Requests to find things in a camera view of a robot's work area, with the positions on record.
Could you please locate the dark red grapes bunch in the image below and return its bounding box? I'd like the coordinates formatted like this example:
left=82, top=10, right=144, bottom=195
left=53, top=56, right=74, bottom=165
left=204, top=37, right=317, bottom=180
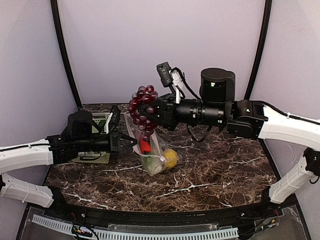
left=128, top=84, right=158, bottom=142

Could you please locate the green leafy vegetable toy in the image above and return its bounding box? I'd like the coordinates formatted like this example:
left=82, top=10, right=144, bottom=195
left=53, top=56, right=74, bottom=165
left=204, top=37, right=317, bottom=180
left=140, top=155, right=164, bottom=176

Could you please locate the clear zip top bag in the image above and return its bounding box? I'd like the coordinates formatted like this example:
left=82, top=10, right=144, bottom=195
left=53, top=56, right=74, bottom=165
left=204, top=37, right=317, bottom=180
left=124, top=113, right=183, bottom=176

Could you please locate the yellow lemon toy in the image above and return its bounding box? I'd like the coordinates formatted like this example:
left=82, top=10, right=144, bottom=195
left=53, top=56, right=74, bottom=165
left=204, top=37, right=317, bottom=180
left=163, top=149, right=179, bottom=169

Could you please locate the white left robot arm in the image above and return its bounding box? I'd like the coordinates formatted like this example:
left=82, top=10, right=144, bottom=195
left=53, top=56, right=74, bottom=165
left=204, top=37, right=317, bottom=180
left=0, top=107, right=137, bottom=208

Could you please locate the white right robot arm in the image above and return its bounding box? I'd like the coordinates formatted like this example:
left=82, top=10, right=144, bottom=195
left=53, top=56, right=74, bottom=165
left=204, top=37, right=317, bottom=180
left=138, top=68, right=320, bottom=205

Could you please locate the green bell pepper toy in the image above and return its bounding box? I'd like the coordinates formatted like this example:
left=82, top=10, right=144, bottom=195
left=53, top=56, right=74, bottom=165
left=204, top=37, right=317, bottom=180
left=97, top=119, right=106, bottom=128

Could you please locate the green perforated plastic basket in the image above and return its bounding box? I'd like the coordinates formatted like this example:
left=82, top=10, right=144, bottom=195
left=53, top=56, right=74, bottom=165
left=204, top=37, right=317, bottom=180
left=72, top=112, right=115, bottom=165

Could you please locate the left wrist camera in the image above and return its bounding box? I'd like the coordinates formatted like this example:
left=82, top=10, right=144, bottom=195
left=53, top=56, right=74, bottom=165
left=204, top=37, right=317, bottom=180
left=100, top=105, right=121, bottom=135

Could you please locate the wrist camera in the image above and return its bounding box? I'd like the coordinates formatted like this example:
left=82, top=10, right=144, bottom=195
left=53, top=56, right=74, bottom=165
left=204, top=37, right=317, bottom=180
left=156, top=61, right=187, bottom=104
left=100, top=105, right=121, bottom=135

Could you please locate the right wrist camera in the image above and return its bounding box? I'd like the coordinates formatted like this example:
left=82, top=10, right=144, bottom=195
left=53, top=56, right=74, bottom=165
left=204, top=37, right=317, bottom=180
left=156, top=61, right=187, bottom=104

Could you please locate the white slotted cable duct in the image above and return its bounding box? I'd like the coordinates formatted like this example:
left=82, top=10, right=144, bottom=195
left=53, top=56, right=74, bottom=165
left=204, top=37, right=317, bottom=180
left=31, top=214, right=240, bottom=240

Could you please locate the black front table rail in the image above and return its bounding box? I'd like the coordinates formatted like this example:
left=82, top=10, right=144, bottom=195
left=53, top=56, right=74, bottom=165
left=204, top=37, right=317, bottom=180
left=44, top=189, right=302, bottom=230

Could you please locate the black left frame post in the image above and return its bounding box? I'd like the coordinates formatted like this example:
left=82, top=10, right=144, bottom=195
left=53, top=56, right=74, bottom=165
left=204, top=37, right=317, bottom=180
left=50, top=0, right=82, bottom=109

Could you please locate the black frame post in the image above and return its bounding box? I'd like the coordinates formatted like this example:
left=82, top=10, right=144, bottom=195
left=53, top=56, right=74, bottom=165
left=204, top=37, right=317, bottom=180
left=50, top=0, right=82, bottom=109
left=244, top=0, right=273, bottom=100

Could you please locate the black right frame post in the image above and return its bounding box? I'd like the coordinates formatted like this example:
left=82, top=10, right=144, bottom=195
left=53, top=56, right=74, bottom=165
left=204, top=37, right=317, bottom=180
left=244, top=0, right=273, bottom=100

